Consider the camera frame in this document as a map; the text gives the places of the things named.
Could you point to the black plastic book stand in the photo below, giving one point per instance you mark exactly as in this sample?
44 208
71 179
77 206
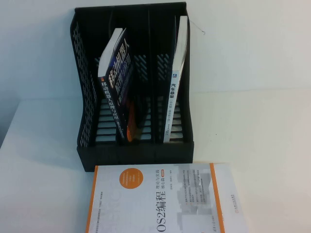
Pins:
136 155

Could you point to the white orange ROS2 book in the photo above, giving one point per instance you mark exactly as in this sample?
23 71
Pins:
150 201

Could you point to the dark blue mobile robot book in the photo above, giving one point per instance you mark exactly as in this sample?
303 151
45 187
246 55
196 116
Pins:
119 72

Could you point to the white automobile suspension book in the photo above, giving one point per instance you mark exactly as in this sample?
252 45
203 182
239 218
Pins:
178 60

